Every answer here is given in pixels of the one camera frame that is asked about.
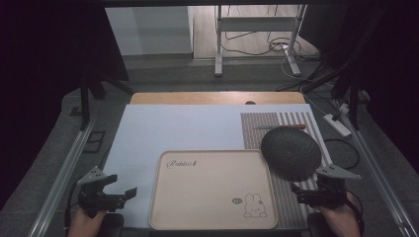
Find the beige tray with rabbit print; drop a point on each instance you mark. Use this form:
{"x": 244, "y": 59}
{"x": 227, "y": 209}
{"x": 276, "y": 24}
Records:
{"x": 210, "y": 194}

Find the dark round woven mat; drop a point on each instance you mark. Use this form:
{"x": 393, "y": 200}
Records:
{"x": 291, "y": 154}

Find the person's right hand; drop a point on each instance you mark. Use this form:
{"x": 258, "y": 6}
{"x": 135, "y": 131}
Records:
{"x": 342, "y": 220}

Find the grey striped placemat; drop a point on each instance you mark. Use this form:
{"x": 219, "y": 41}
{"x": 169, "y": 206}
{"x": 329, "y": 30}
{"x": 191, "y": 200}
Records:
{"x": 253, "y": 131}

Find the white power strip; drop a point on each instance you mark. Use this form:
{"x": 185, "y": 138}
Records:
{"x": 337, "y": 125}

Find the pale blue board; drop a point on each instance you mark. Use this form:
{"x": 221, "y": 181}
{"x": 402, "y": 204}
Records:
{"x": 171, "y": 128}

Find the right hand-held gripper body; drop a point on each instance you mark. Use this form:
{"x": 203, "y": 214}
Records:
{"x": 331, "y": 191}

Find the aluminium rail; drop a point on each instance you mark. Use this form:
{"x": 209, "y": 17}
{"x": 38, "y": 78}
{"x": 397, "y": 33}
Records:
{"x": 62, "y": 171}
{"x": 378, "y": 171}

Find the person's left hand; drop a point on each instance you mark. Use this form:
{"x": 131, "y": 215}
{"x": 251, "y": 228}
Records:
{"x": 84, "y": 223}

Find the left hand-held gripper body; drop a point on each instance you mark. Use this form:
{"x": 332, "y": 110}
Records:
{"x": 94, "y": 197}

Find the wooden table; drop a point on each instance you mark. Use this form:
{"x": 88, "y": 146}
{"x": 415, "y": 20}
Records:
{"x": 197, "y": 98}

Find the white metal desk frame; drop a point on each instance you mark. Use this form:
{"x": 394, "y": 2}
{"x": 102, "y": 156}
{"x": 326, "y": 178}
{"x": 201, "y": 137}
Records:
{"x": 255, "y": 23}

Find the black stand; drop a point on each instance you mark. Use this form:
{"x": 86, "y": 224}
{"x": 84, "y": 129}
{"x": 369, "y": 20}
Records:
{"x": 86, "y": 98}
{"x": 354, "y": 98}

